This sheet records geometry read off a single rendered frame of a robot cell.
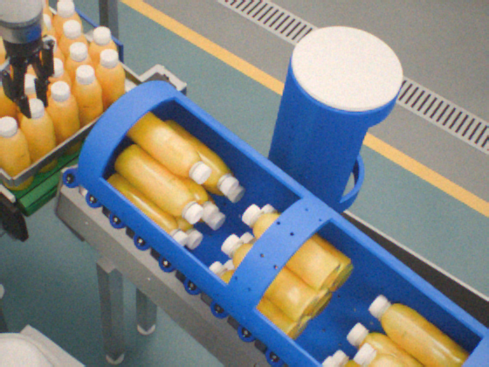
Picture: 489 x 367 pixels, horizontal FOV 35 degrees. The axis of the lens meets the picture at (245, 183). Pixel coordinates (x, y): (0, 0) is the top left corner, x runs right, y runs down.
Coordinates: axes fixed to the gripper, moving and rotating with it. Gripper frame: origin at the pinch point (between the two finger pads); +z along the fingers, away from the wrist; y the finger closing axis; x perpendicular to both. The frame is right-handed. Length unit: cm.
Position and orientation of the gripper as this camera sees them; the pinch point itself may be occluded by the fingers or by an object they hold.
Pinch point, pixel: (32, 99)
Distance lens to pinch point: 172.0
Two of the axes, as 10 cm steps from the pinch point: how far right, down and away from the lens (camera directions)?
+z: -1.1, 5.7, 8.2
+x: -7.5, -5.9, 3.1
